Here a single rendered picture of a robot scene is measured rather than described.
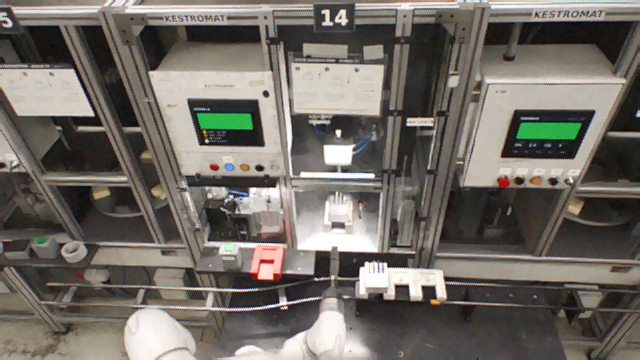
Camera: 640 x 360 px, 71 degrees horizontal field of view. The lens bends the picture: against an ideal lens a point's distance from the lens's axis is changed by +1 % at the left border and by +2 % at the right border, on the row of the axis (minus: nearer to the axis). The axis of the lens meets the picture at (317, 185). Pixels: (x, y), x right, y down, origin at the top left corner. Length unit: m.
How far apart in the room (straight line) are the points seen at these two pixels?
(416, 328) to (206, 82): 1.39
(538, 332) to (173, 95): 1.82
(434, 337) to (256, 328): 0.80
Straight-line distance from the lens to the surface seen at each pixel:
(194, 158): 1.81
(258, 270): 2.03
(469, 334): 2.21
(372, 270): 2.01
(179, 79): 1.62
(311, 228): 2.20
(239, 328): 2.19
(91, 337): 3.28
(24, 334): 3.52
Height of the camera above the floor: 2.55
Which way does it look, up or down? 43 degrees down
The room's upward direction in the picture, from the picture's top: 3 degrees counter-clockwise
